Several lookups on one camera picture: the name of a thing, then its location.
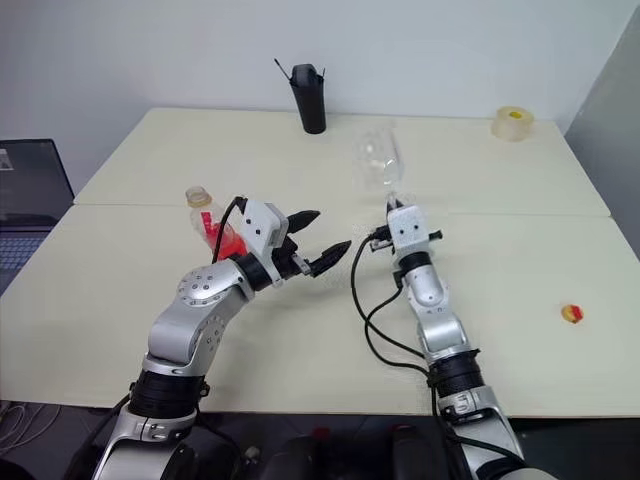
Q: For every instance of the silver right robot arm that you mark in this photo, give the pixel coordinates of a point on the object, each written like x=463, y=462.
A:
x=430, y=295

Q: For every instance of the grey laptop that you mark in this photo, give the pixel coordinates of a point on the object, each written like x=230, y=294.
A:
x=30, y=200

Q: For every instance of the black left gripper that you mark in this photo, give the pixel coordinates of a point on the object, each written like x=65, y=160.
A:
x=287, y=262

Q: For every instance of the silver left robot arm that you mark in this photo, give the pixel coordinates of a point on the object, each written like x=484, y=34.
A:
x=200, y=290

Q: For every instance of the tall black cup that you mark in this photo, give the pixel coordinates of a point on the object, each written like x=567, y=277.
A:
x=310, y=105

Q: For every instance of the small yellow red cap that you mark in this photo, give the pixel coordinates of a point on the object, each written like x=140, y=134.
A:
x=572, y=313

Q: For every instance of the clear tape roll yellow core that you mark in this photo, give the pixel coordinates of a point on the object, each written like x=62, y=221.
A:
x=512, y=125

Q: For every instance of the clear plastic bottle red label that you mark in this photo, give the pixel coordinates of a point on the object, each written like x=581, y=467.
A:
x=200, y=202

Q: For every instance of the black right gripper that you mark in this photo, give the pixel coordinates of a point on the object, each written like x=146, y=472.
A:
x=382, y=240

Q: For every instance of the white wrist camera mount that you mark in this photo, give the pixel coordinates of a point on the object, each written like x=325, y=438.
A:
x=257, y=225
x=407, y=230

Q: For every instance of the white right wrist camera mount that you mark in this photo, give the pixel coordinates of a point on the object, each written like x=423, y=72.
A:
x=407, y=230

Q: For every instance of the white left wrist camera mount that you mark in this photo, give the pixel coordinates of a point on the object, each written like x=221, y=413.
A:
x=257, y=225

